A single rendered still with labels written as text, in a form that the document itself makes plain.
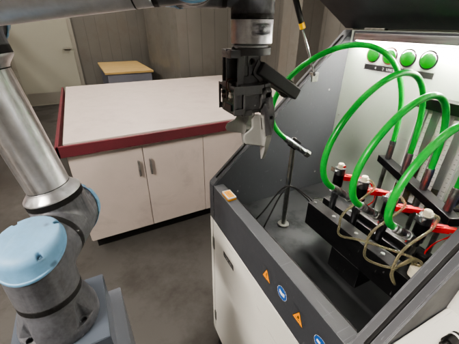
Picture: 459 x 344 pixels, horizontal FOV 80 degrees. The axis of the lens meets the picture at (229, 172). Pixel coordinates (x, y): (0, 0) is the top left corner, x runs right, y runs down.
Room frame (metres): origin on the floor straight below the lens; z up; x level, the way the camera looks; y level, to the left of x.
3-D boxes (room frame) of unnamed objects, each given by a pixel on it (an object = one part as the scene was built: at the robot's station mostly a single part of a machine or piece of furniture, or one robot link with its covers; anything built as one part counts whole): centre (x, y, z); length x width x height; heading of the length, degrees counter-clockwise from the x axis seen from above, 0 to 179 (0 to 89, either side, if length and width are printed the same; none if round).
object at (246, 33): (0.54, -0.04, 1.45); 0.08 x 0.08 x 0.05
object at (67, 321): (0.37, 0.36, 0.95); 0.15 x 0.15 x 0.10
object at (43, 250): (0.38, 0.36, 1.07); 0.13 x 0.12 x 0.14; 6
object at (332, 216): (0.57, -0.36, 0.91); 0.34 x 0.10 x 0.15; 26
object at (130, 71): (5.28, 1.95, 0.39); 1.46 x 0.75 x 0.78; 27
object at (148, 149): (2.77, 0.44, 0.42); 2.23 x 1.89 x 0.84; 117
